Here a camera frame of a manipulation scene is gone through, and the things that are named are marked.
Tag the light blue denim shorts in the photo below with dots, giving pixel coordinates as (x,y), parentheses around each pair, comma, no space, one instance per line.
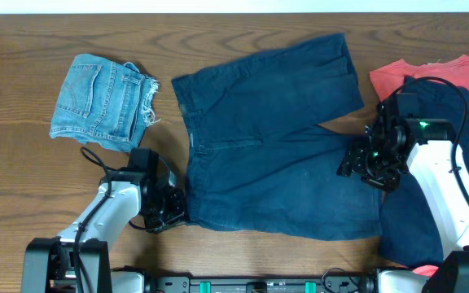
(104,102)

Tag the red t-shirt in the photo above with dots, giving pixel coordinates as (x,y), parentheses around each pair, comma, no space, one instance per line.
(387,78)

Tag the dark blue shorts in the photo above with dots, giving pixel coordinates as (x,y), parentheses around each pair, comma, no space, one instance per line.
(260,157)

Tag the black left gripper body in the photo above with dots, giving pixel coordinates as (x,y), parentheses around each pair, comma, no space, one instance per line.
(176,204)

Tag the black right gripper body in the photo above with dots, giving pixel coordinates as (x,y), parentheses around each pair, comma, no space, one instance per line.
(377,166)

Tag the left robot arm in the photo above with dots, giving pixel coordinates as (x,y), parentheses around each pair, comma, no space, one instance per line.
(138,195)

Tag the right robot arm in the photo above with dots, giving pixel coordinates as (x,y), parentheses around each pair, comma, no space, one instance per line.
(428,150)

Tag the dark navy garment pile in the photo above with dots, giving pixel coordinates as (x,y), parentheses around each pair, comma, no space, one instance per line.
(410,236)

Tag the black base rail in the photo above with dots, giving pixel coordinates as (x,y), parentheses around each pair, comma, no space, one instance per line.
(234,285)

